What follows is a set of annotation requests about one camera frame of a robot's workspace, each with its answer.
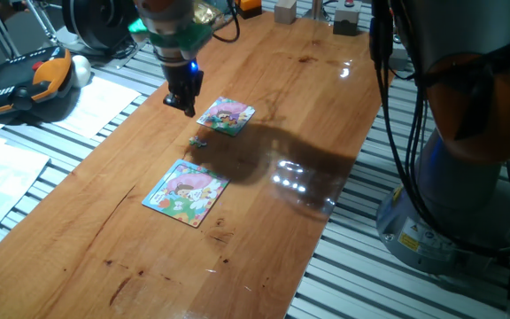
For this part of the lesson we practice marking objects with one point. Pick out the bystander bare hand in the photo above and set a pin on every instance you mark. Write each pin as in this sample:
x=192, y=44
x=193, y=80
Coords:
x=11, y=4

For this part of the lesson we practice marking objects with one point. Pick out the grey black box red button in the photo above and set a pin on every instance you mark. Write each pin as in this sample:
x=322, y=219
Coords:
x=347, y=17

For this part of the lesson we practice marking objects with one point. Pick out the orange button box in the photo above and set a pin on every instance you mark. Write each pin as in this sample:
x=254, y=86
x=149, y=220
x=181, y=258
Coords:
x=249, y=6

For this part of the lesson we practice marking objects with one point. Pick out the complete butterfly puzzle card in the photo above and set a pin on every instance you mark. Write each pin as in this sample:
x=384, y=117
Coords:
x=186, y=195

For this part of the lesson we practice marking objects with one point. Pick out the white paper sheet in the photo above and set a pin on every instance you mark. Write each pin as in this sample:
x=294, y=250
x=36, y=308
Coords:
x=95, y=104
x=2, y=186

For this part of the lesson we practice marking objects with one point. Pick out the black round reel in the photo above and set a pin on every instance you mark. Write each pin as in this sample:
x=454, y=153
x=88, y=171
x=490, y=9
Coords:
x=100, y=22

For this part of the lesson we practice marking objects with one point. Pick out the beige rectangular block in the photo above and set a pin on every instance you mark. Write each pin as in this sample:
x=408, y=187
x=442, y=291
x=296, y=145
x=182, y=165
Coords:
x=285, y=11

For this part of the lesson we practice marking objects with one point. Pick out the glossy wooden board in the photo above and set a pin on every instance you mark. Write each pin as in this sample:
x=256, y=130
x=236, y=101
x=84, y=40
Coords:
x=104, y=266

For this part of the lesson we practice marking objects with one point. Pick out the grey box green button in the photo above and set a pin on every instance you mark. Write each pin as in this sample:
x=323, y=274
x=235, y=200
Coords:
x=397, y=52

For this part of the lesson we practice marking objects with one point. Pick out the black orange teach pendant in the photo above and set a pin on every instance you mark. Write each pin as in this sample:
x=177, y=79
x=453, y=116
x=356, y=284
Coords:
x=20, y=84

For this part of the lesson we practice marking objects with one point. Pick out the aluminium frame post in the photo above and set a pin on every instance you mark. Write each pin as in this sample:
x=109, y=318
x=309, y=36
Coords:
x=317, y=9

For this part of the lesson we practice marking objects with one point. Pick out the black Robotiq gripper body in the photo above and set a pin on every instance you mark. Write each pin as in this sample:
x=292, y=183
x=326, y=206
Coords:
x=184, y=77

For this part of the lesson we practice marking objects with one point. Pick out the gold foil packet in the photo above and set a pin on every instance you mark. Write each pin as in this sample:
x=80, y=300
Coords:
x=206, y=13

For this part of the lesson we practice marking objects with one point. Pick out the colourful jigsaw piece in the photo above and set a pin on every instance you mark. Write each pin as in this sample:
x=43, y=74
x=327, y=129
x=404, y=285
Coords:
x=197, y=142

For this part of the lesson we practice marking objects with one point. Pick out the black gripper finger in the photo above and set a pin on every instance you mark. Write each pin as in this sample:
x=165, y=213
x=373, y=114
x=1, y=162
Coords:
x=174, y=101
x=190, y=107

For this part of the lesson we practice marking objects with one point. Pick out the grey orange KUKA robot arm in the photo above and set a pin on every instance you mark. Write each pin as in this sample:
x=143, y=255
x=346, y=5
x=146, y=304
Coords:
x=472, y=111

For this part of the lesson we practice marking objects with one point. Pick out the butterfly jigsaw puzzle missing piece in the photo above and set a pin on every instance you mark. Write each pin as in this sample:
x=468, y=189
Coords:
x=226, y=116

